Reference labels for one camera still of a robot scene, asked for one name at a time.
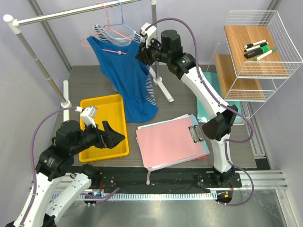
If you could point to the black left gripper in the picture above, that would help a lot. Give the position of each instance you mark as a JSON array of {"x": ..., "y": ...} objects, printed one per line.
[{"x": 108, "y": 137}]

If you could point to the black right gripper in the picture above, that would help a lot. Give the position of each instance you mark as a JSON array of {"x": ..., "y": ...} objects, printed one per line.
[{"x": 143, "y": 54}]

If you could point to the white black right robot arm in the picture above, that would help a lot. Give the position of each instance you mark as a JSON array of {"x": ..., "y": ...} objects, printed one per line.
[{"x": 169, "y": 51}]

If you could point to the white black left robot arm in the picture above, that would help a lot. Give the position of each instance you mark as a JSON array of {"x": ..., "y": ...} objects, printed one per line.
[{"x": 53, "y": 164}]

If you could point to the blue white striped tank top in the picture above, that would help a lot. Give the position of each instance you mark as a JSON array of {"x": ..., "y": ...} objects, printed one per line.
[{"x": 106, "y": 37}]

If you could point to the pink clipboard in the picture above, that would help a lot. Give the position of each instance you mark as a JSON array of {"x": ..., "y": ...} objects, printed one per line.
[{"x": 165, "y": 142}]

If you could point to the light blue clipboard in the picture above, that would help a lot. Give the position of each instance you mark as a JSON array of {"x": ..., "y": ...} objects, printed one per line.
[{"x": 203, "y": 143}]

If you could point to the lower wooden shelf board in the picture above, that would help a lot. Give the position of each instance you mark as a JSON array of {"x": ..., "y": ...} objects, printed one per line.
[{"x": 232, "y": 87}]

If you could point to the wooden shelf board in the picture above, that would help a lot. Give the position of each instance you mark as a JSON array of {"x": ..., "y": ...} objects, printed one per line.
[
  {"x": 232, "y": 87},
  {"x": 270, "y": 66}
]

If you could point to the black white marker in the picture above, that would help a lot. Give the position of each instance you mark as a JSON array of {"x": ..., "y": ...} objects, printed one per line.
[
  {"x": 253, "y": 44},
  {"x": 257, "y": 46}
]

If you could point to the upper wooden shelf board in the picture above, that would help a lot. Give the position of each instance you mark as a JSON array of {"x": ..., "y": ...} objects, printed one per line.
[{"x": 270, "y": 66}]

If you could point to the green highlighter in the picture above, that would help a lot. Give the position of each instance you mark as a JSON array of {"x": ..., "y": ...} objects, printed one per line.
[{"x": 256, "y": 52}]

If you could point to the silver white clothes rack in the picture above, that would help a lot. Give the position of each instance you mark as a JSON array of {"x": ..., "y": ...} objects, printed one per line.
[{"x": 15, "y": 25}]

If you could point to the green white pen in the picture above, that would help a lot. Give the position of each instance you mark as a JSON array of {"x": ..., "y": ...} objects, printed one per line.
[{"x": 265, "y": 54}]

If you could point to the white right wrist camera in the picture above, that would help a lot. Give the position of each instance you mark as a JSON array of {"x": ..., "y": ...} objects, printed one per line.
[{"x": 148, "y": 32}]

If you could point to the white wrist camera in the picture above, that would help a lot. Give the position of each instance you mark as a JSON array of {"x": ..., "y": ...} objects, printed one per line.
[
  {"x": 87, "y": 115},
  {"x": 148, "y": 32}
]

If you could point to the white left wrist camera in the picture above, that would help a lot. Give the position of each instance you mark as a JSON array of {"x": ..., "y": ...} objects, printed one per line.
[{"x": 87, "y": 115}]

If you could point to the blue wire hanger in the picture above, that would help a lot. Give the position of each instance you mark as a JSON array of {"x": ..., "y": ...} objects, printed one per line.
[{"x": 122, "y": 20}]

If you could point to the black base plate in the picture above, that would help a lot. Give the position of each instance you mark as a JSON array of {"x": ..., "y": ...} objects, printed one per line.
[{"x": 132, "y": 180}]

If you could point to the white slotted cable duct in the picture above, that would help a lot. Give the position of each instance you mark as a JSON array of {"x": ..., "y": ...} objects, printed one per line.
[{"x": 163, "y": 197}]

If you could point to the white wire shelf rack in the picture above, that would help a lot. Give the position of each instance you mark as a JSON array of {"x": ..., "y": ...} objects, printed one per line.
[{"x": 285, "y": 46}]

